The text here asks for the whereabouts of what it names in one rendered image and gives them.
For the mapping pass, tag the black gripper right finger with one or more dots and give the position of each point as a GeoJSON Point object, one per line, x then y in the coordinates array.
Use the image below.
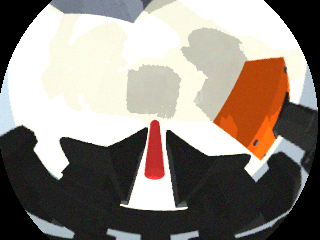
{"type": "Point", "coordinates": [189, 168]}

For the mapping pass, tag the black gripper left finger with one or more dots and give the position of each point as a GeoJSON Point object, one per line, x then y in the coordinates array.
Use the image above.
{"type": "Point", "coordinates": [120, 161]}

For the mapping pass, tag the red peg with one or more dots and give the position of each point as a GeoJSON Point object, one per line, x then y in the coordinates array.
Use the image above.
{"type": "Point", "coordinates": [154, 164]}

